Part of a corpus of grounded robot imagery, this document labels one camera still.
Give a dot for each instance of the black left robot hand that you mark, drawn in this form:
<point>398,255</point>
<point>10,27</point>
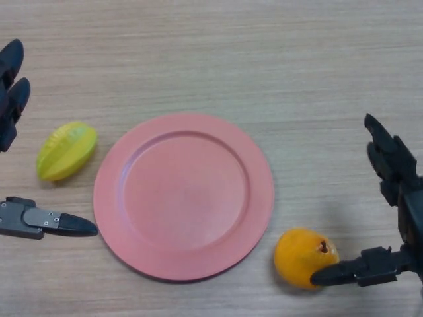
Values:
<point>20,219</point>

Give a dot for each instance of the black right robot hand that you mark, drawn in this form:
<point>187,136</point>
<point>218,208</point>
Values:
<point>411,218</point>

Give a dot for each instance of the yellow orange pear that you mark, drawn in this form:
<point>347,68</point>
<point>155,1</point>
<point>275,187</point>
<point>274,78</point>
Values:
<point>294,257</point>

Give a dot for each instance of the pink round plate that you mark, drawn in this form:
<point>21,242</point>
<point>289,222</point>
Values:
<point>185,198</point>

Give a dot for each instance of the yellow green starfruit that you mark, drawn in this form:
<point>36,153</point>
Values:
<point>66,155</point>

